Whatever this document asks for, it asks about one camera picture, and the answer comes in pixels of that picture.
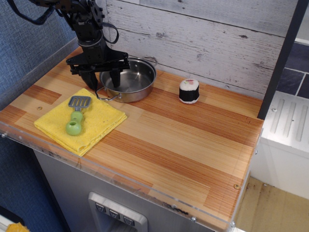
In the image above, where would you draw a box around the dark vertical post right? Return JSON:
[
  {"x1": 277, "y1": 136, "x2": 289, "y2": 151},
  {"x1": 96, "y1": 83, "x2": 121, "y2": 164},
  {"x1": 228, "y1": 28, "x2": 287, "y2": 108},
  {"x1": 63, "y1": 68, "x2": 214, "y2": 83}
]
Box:
[{"x1": 257, "y1": 0, "x2": 309, "y2": 120}]

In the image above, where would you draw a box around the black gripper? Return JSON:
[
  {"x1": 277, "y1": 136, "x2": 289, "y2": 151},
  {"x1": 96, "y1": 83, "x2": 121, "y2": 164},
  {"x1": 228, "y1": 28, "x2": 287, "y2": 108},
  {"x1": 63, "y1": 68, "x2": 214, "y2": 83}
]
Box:
[{"x1": 66, "y1": 36, "x2": 130, "y2": 90}]

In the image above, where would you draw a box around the yellow object bottom left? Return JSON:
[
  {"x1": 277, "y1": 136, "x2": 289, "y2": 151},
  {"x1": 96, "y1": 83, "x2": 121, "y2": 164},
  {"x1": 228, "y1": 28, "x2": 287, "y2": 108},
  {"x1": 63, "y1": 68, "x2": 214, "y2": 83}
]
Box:
[{"x1": 6, "y1": 223, "x2": 30, "y2": 232}]

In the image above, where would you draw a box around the clear acrylic edge guard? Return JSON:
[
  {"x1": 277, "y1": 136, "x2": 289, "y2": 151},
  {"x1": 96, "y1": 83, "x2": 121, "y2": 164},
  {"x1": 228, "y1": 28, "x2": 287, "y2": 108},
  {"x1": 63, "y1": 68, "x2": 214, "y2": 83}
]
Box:
[{"x1": 0, "y1": 118, "x2": 261, "y2": 232}]

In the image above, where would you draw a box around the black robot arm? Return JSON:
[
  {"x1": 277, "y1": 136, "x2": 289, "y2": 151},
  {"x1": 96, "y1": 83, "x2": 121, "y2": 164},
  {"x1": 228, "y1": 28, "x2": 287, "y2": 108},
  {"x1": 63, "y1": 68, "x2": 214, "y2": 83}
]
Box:
[{"x1": 31, "y1": 0, "x2": 130, "y2": 90}]

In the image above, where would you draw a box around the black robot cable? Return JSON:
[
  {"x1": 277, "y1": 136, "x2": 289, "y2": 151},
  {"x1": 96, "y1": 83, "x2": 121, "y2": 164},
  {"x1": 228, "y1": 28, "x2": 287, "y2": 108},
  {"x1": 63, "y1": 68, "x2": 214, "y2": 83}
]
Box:
[{"x1": 6, "y1": 0, "x2": 56, "y2": 26}]

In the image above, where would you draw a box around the yellow folded cloth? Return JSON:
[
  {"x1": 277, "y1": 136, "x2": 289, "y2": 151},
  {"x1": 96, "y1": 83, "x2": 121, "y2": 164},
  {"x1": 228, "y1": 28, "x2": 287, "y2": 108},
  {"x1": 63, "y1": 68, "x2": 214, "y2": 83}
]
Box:
[{"x1": 34, "y1": 88, "x2": 126, "y2": 156}]

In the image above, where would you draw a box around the silver dispenser panel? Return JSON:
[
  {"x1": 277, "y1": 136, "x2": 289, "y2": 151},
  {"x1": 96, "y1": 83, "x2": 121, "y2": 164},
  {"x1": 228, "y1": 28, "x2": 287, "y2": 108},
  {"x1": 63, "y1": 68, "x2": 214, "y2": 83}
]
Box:
[{"x1": 88, "y1": 192, "x2": 148, "y2": 232}]

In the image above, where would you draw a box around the white ribbed appliance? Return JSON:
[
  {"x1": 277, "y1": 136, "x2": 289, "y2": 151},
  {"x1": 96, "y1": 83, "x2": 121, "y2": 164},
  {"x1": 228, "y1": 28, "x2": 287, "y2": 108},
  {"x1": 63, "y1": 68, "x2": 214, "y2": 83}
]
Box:
[{"x1": 251, "y1": 91, "x2": 309, "y2": 199}]

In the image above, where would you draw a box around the stainless steel pan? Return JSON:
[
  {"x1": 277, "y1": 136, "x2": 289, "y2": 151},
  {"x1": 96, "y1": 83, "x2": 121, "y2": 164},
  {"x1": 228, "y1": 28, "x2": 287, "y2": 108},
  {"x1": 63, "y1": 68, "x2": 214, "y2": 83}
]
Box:
[{"x1": 95, "y1": 56, "x2": 158, "y2": 103}]

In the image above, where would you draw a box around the green grey toy spatula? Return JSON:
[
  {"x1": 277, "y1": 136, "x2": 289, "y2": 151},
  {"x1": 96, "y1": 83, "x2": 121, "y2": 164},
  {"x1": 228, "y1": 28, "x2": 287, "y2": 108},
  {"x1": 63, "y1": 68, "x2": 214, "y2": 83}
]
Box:
[{"x1": 66, "y1": 95, "x2": 92, "y2": 136}]

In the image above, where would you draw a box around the plush sushi roll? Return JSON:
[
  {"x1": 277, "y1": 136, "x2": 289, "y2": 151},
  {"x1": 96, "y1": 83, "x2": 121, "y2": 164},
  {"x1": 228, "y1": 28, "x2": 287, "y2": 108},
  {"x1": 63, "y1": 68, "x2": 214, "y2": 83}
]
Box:
[{"x1": 179, "y1": 79, "x2": 199, "y2": 104}]

